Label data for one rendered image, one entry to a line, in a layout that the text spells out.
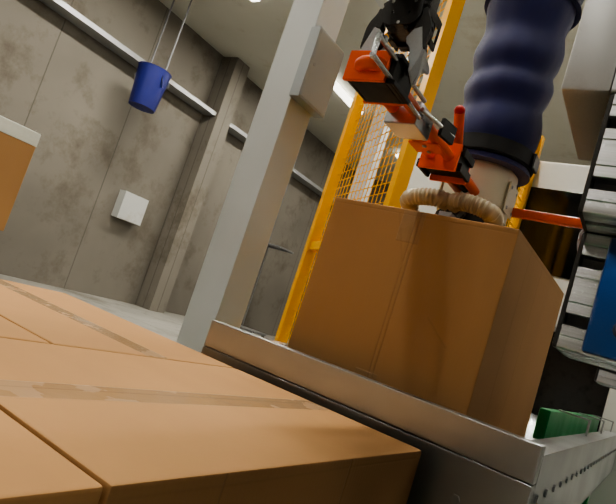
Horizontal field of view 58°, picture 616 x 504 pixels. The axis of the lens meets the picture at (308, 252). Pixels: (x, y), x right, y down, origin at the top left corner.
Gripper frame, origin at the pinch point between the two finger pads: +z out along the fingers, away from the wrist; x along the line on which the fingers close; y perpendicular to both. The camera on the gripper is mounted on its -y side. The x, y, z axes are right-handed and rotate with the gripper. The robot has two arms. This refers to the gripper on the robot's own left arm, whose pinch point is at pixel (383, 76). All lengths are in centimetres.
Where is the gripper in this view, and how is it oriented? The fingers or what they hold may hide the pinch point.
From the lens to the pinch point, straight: 92.8
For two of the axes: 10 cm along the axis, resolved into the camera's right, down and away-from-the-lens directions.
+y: 5.0, 2.5, 8.3
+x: -8.1, -2.1, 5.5
